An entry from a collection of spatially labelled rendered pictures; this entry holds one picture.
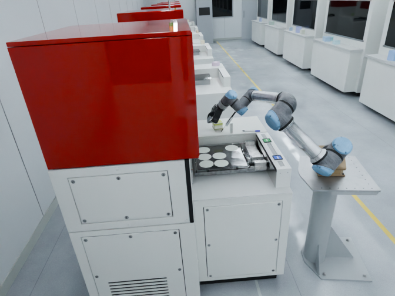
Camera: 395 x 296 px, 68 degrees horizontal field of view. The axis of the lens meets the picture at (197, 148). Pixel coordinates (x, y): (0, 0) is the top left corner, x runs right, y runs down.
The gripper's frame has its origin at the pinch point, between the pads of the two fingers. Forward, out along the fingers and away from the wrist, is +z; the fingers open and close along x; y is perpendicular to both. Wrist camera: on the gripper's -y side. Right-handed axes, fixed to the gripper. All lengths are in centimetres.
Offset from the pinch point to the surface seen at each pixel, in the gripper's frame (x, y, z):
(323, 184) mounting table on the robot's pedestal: -73, -41, -43
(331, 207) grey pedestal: -97, -40, -26
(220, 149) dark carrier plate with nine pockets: -15.2, -18.4, 0.5
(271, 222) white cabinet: -58, -65, -13
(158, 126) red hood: 39, -72, -54
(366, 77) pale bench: -260, 315, 34
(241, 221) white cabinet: -39, -70, -6
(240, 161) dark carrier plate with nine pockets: -26.2, -32.9, -14.9
